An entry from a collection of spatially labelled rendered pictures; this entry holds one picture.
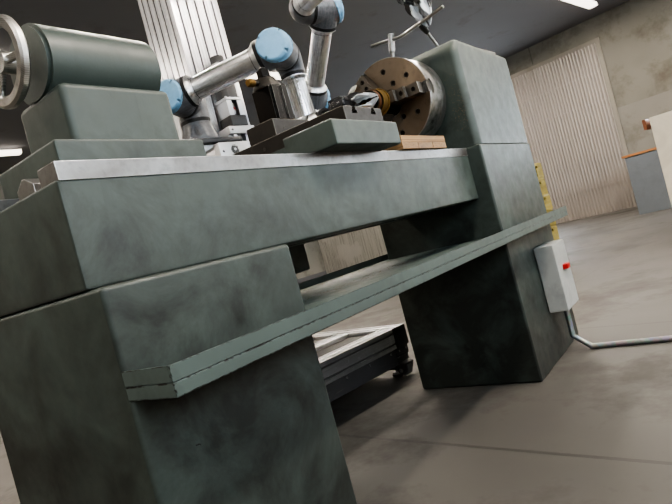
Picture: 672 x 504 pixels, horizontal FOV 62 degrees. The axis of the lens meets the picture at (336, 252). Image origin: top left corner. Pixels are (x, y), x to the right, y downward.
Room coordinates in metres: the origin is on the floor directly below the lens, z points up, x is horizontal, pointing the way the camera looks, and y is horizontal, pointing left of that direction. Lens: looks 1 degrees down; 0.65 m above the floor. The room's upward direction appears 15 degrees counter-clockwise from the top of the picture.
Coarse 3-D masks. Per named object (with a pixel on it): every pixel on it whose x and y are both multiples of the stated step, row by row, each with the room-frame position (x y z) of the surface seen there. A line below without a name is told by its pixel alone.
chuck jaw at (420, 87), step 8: (400, 88) 1.86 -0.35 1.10; (408, 88) 1.87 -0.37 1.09; (416, 88) 1.85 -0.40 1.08; (424, 88) 1.88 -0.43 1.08; (392, 96) 1.86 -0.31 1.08; (400, 96) 1.86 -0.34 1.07; (408, 96) 1.87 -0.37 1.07; (416, 96) 1.89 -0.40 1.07; (392, 104) 1.90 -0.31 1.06; (400, 104) 1.93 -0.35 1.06
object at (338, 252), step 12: (372, 228) 6.79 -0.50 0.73; (324, 240) 7.37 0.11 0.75; (336, 240) 7.22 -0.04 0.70; (348, 240) 7.09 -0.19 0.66; (360, 240) 6.95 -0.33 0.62; (372, 240) 6.82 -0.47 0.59; (324, 252) 7.41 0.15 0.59; (336, 252) 7.26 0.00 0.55; (348, 252) 7.12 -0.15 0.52; (360, 252) 6.99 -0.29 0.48; (372, 252) 6.86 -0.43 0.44; (384, 252) 6.73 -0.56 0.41; (336, 264) 7.30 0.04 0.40; (348, 264) 7.16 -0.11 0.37
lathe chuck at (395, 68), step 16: (384, 64) 1.95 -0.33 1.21; (400, 64) 1.91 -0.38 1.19; (416, 64) 1.89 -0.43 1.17; (384, 80) 1.96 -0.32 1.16; (400, 80) 1.92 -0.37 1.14; (416, 80) 1.89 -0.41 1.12; (432, 80) 1.90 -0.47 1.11; (432, 96) 1.87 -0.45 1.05; (400, 112) 1.94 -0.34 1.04; (416, 112) 1.91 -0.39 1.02; (432, 112) 1.89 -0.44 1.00; (400, 128) 1.95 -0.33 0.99; (416, 128) 1.91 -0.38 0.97; (432, 128) 1.95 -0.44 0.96
